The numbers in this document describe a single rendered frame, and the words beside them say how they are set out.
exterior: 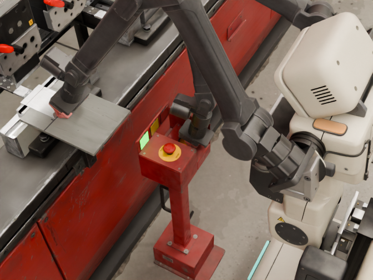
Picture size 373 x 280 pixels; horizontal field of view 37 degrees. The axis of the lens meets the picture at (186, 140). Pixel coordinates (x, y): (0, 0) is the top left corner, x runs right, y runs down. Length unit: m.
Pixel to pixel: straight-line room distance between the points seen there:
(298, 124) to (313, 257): 0.48
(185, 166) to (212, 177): 0.93
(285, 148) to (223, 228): 1.34
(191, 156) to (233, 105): 0.63
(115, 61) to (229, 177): 0.98
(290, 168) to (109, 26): 0.48
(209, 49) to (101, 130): 0.58
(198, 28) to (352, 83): 0.37
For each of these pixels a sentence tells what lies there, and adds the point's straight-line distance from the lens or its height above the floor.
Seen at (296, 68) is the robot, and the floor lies 1.35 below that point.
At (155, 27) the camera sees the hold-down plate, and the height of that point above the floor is 0.90.
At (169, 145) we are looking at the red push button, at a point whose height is 0.81.
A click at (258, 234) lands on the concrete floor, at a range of 2.49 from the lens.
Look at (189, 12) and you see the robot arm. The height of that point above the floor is 1.53.
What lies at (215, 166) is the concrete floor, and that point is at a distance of 2.69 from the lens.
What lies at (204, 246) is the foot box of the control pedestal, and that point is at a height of 0.12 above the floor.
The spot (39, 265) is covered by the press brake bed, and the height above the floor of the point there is 0.59.
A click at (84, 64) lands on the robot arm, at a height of 1.28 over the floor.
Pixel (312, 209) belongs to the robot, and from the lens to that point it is 1.53.
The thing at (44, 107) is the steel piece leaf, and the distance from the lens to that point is 1.65.
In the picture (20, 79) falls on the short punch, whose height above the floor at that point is 1.11.
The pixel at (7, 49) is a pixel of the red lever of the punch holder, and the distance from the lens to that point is 1.41.
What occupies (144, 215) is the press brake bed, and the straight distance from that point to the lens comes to 2.49.
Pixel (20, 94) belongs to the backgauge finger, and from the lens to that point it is 1.70.
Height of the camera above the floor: 2.17
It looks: 51 degrees down
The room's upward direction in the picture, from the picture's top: 3 degrees counter-clockwise
